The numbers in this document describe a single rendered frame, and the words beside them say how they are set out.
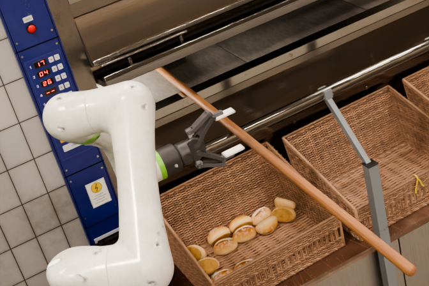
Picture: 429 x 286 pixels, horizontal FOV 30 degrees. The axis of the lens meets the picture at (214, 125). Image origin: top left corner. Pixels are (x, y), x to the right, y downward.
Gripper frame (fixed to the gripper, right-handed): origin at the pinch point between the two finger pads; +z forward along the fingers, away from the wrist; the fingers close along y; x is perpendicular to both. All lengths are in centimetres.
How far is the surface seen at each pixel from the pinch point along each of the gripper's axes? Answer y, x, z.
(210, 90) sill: 13, -55, 15
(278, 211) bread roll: 64, -36, 23
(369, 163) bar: 34, 3, 44
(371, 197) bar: 47, 3, 42
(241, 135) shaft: 8.4, -8.8, 5.0
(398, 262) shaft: 9, 74, 5
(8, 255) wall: 40, -55, -78
